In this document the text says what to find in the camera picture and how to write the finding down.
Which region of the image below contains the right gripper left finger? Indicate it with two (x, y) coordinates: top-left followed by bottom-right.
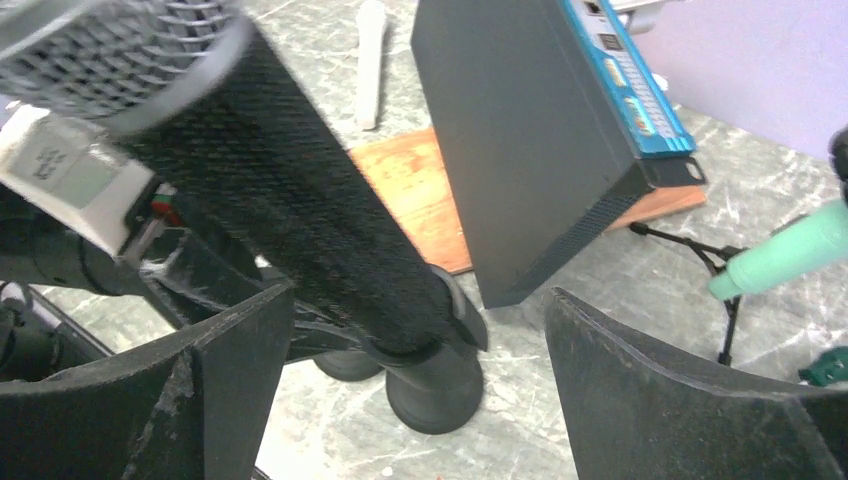
(1, 284), (293, 479)

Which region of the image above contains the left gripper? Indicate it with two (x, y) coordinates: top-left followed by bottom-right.
(139, 198), (358, 361)

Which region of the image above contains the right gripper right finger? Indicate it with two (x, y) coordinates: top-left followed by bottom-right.
(545, 288), (847, 480)

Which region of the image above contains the black sparkly microphone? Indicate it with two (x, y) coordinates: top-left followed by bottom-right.
(1, 1), (458, 355)

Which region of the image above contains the white microphone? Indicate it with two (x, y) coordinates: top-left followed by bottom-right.
(355, 0), (388, 131)

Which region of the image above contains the black round-base mic stand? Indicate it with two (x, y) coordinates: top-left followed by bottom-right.
(312, 351), (383, 382)

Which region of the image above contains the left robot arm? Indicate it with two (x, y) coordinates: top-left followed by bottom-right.
(1, 188), (381, 382)

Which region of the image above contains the mint green microphone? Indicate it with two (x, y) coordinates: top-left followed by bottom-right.
(707, 199), (847, 301)

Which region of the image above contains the wooden board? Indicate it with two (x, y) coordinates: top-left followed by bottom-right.
(347, 127), (709, 276)

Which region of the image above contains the black tripod shock-mount stand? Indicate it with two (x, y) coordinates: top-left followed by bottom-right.
(627, 125), (848, 368)

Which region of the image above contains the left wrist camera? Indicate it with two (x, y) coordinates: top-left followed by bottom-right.
(1, 101), (154, 258)

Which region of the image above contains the dark rack network switch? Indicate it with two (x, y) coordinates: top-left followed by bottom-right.
(411, 0), (705, 308)

